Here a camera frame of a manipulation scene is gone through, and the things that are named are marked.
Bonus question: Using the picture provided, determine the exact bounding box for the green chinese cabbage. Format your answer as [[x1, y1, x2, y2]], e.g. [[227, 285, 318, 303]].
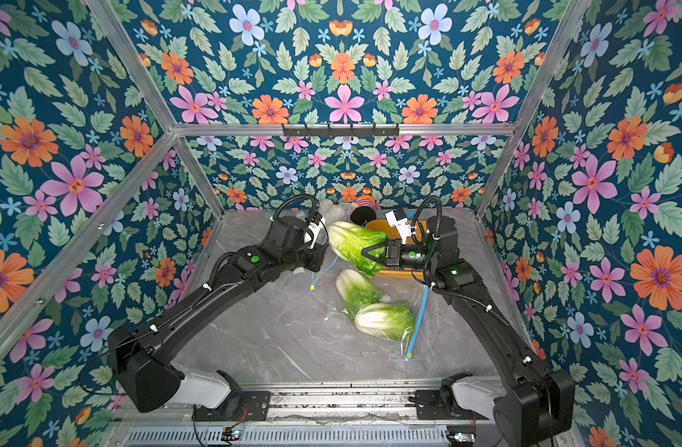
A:
[[328, 221, 388, 279], [354, 302, 416, 342], [335, 269, 384, 321]]

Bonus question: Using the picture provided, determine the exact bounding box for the clear zipper bag blue seal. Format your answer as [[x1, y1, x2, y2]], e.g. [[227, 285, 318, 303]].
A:
[[335, 269, 429, 362]]

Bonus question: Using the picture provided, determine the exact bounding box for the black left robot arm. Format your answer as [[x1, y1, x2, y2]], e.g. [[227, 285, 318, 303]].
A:
[[108, 194, 327, 418]]

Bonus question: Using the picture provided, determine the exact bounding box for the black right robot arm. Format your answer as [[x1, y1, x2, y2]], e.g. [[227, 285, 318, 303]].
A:
[[361, 208, 575, 446]]

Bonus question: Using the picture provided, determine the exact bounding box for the yellow plastic tray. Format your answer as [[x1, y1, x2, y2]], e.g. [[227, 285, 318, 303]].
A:
[[361, 220, 428, 280]]

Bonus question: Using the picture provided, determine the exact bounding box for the white plush bunny blue shirt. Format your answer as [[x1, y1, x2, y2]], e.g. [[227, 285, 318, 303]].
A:
[[318, 199, 355, 226]]

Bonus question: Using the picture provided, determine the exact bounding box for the black striped plush toy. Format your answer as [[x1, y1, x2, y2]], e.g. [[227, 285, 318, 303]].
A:
[[349, 195, 377, 227]]

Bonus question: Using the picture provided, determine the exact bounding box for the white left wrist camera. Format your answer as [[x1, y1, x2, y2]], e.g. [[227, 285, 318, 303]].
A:
[[305, 217, 325, 249]]

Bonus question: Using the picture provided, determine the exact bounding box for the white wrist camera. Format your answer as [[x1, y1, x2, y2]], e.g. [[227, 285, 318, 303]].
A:
[[385, 208, 415, 244], [305, 217, 325, 249]]

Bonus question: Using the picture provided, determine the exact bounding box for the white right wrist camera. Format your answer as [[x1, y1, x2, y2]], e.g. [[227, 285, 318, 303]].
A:
[[385, 208, 415, 244]]

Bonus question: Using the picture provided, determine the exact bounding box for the black hook rail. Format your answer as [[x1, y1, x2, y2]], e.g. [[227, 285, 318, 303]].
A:
[[281, 124, 400, 138]]

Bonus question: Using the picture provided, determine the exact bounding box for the aluminium mounting rail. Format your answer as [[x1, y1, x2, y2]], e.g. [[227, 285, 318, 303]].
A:
[[105, 379, 577, 431]]

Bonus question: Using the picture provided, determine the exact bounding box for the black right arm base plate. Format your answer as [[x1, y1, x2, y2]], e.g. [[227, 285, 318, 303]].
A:
[[408, 372, 501, 420]]

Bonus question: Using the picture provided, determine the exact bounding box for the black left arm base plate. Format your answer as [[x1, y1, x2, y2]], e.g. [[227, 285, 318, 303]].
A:
[[193, 391, 272, 423]]

